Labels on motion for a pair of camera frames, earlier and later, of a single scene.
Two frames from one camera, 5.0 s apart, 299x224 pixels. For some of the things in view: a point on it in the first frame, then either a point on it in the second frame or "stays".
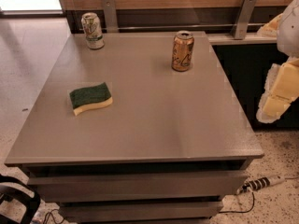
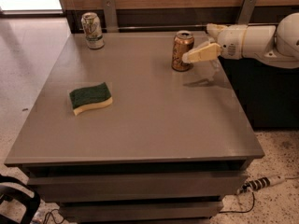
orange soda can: (182, 50) stays
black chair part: (11, 193) stays
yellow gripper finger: (270, 28) to (214, 29)
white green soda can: (92, 30) stays
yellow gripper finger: (281, 88) to (206, 52)
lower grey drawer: (100, 212) stays
